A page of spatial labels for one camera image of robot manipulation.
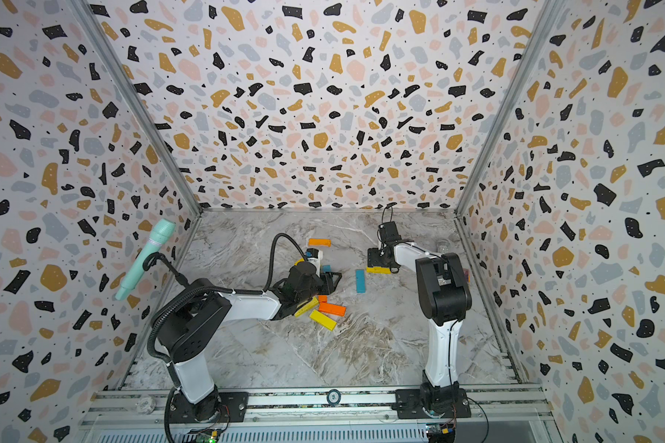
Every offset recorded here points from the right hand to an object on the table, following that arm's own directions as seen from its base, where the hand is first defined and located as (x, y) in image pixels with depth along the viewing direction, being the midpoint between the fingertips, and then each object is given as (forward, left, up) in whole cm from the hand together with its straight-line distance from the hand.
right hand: (383, 258), depth 105 cm
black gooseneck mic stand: (-22, +63, +28) cm, 72 cm away
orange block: (+8, +25, 0) cm, 26 cm away
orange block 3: (-17, +21, 0) cm, 28 cm away
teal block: (-9, +8, -2) cm, 13 cm away
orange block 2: (-21, +18, 0) cm, 27 cm away
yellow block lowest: (-24, +21, 0) cm, 32 cm away
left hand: (-12, +14, +8) cm, 20 cm away
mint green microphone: (-17, +61, +33) cm, 71 cm away
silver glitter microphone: (+5, -23, +1) cm, 24 cm away
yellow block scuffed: (-6, +2, +1) cm, 6 cm away
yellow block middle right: (-24, +25, +8) cm, 36 cm away
